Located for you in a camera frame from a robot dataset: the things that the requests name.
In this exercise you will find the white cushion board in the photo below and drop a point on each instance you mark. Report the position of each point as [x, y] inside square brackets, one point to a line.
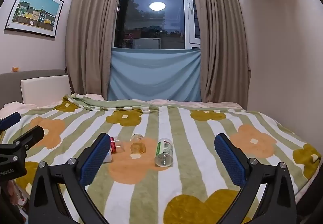
[45, 88]

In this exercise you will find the beige curtain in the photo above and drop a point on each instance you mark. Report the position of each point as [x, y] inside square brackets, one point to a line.
[88, 37]
[222, 42]

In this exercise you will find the small orange object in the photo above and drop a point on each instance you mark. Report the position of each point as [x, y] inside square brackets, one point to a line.
[15, 69]

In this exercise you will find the window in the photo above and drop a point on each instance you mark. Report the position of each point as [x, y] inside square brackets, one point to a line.
[149, 16]

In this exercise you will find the amber liquid small bottle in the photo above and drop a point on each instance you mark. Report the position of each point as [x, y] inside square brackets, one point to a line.
[137, 147]

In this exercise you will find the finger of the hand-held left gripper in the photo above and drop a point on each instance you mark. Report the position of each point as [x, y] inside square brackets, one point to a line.
[31, 134]
[11, 119]

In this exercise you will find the striped floral blanket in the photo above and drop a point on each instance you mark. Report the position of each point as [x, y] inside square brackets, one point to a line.
[189, 176]

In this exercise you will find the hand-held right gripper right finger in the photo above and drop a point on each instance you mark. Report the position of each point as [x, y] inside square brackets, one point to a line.
[229, 158]

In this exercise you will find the pink packets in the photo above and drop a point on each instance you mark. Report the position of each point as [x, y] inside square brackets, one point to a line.
[17, 193]

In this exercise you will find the white label clear cup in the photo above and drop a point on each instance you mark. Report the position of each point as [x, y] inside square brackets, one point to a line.
[108, 157]

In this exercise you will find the green label clear bottle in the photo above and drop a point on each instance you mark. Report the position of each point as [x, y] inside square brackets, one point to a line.
[164, 153]

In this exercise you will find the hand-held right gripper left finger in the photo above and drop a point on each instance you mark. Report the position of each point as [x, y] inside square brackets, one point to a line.
[97, 157]

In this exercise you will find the framed houses picture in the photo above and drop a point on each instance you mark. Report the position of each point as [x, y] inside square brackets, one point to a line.
[34, 10]

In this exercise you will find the grey bed headboard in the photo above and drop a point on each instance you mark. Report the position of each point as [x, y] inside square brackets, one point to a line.
[7, 87]

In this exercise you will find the light blue cloth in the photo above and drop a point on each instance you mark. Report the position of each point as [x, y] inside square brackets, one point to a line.
[154, 75]

